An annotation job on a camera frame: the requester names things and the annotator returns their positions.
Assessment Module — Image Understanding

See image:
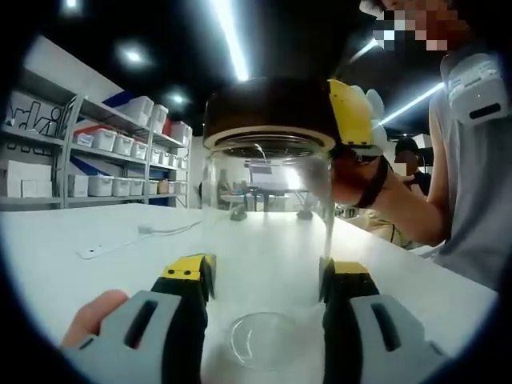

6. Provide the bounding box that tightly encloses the person's left hand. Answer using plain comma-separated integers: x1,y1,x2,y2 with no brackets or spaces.
62,290,130,349

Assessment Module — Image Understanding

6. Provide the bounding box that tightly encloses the stack of white boxes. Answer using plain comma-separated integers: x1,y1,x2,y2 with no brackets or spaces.
0,159,54,199

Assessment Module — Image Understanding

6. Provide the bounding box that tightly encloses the white grey worn device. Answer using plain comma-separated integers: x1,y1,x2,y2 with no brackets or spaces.
439,51,508,128

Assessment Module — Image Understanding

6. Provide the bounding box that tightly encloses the row of white storage bins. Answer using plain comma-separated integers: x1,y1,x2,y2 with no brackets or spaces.
75,94,192,198

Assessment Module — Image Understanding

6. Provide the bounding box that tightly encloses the black wrist strap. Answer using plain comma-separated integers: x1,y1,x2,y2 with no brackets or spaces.
354,156,391,209

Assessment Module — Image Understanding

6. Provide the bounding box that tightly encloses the clear glass coffee can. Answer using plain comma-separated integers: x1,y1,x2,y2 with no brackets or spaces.
199,134,338,371

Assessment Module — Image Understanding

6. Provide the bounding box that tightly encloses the grey shelf rack with bins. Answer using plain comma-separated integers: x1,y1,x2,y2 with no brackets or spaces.
62,94,194,209

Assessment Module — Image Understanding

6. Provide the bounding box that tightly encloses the brown wooden lid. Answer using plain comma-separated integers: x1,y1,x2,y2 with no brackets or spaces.
202,76,341,153

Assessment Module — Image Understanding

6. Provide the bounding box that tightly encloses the operator in grey shirt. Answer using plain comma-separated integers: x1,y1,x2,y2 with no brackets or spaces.
427,50,512,291

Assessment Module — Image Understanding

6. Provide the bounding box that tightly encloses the white flat strip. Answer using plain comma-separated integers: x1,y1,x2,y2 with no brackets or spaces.
75,234,155,260

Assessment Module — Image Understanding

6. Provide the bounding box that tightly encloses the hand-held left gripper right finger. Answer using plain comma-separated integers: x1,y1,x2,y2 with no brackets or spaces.
318,258,447,384

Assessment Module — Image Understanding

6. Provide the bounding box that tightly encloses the white table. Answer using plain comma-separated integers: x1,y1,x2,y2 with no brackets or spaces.
0,202,501,384

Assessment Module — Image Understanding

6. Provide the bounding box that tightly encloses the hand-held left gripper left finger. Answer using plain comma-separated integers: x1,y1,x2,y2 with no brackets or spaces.
62,252,219,384

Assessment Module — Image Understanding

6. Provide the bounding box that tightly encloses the long ceiling strip light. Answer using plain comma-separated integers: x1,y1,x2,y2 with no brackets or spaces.
210,0,254,84

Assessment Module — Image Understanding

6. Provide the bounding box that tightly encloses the grey metal shelf rack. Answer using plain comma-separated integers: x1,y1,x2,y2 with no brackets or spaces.
0,66,79,212

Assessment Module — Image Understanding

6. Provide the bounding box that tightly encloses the computer monitor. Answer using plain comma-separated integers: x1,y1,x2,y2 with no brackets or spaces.
248,164,274,188

